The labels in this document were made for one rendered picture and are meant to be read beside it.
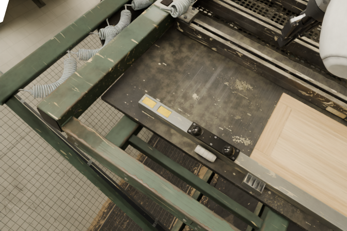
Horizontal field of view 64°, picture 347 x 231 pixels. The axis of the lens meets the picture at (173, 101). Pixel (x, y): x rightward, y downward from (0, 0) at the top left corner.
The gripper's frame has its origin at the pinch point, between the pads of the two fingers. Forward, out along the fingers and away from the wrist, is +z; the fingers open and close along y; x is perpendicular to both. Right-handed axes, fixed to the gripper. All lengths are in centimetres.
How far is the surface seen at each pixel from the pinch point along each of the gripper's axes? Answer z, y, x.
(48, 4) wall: 498, 165, -364
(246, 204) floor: 208, -36, 91
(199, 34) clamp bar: 42, 12, -25
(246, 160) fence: 22.6, 17.0, 33.4
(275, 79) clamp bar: 36.5, -12.8, 5.6
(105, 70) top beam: 28, 57, -13
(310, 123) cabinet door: 30.5, -16.9, 27.8
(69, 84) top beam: 25, 71, -10
